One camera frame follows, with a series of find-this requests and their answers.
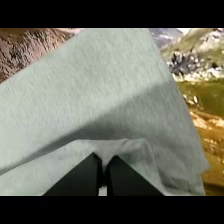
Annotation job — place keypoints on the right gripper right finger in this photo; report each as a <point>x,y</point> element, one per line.
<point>130,180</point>

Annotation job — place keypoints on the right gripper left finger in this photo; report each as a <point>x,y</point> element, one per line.
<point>81,178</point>

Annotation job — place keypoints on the pale grey garment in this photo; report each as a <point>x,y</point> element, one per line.
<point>100,86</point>

